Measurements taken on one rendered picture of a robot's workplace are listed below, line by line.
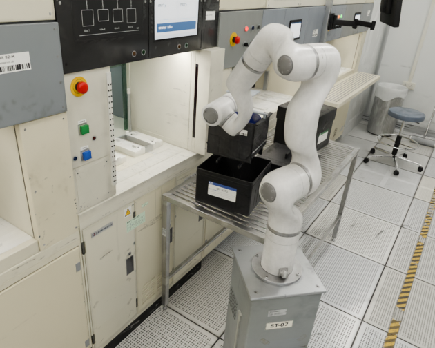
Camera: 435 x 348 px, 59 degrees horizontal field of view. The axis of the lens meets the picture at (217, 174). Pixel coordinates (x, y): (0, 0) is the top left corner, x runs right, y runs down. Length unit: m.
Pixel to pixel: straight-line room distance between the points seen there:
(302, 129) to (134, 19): 0.74
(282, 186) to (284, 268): 0.36
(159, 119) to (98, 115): 0.72
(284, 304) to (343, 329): 1.03
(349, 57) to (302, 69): 3.60
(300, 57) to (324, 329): 1.69
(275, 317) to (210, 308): 0.93
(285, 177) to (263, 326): 0.57
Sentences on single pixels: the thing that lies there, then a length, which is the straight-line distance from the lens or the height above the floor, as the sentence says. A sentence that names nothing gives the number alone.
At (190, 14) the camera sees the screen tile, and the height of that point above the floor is 1.56.
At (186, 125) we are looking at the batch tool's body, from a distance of 2.04.
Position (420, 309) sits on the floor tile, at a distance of 2.78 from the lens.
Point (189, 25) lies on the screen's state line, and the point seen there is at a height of 1.51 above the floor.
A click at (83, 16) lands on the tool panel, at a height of 1.57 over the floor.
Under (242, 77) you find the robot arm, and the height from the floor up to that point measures 1.42.
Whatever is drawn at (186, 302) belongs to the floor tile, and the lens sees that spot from 2.39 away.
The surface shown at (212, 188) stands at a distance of 1.76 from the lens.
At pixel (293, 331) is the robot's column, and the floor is 0.56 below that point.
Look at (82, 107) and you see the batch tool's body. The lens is 1.43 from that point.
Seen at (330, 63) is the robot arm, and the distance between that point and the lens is 1.18.
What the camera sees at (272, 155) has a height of 0.86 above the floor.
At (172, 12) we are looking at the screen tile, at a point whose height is 1.57.
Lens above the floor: 1.72
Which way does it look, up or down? 27 degrees down
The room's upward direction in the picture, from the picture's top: 5 degrees clockwise
